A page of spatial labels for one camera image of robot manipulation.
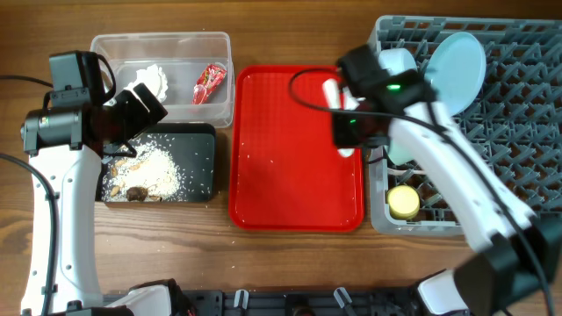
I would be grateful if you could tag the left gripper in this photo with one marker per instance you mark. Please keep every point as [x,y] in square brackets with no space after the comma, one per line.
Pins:
[142,119]

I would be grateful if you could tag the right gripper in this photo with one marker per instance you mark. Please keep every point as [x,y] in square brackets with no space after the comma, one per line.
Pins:
[342,140]

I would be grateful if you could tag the white plastic spoon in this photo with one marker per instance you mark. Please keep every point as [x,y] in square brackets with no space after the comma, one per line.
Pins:
[346,152]

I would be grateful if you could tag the green bowl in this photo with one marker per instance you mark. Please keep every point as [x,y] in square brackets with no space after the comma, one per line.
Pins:
[398,154]

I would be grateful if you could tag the white napkin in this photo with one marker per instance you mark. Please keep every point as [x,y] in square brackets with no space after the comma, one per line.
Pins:
[154,79]

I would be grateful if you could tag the rice food leftovers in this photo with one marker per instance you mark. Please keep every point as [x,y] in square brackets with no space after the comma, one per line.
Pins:
[147,173]

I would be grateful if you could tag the blue bowl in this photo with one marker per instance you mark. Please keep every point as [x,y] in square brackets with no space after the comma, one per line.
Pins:
[396,60]

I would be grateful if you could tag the yellow plastic cup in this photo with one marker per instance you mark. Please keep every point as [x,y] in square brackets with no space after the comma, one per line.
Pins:
[403,201]

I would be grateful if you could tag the red snack wrapper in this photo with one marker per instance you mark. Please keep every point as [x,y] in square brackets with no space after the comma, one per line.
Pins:
[212,76]

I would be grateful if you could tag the light blue plate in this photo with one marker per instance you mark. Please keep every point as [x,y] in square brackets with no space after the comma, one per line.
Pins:
[456,71]

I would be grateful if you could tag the white plastic fork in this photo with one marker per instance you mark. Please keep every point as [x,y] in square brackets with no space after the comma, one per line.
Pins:
[402,172]

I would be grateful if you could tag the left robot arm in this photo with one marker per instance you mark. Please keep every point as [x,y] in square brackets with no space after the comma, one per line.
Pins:
[80,123]

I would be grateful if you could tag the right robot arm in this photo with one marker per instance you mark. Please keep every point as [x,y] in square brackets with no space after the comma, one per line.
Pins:
[515,253]

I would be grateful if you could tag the black waste tray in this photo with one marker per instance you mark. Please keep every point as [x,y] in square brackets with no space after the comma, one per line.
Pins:
[197,149]

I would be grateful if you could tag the grey dishwasher rack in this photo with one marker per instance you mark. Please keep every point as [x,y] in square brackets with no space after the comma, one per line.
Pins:
[515,120]

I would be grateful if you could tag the clear plastic bin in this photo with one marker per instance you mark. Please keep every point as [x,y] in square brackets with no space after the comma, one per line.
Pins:
[183,57]

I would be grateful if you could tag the red serving tray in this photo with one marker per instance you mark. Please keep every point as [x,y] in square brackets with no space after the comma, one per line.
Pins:
[286,173]

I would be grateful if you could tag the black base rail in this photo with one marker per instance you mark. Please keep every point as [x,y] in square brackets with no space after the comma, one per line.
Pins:
[386,301]

